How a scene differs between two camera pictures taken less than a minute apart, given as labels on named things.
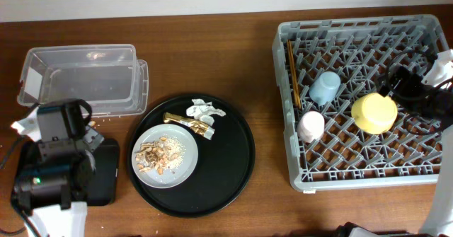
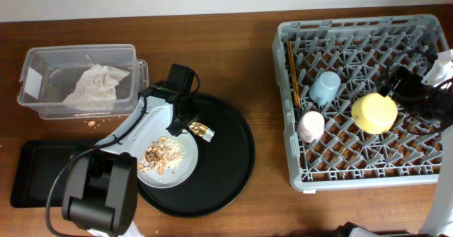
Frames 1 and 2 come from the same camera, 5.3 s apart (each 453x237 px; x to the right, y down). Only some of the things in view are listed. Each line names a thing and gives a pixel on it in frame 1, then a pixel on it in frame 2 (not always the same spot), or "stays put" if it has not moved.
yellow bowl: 374,113 stays put
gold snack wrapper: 201,127 stays put
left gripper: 95,135 → 179,127
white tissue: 202,111 → 97,85
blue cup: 325,88 stays put
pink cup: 311,126 stays put
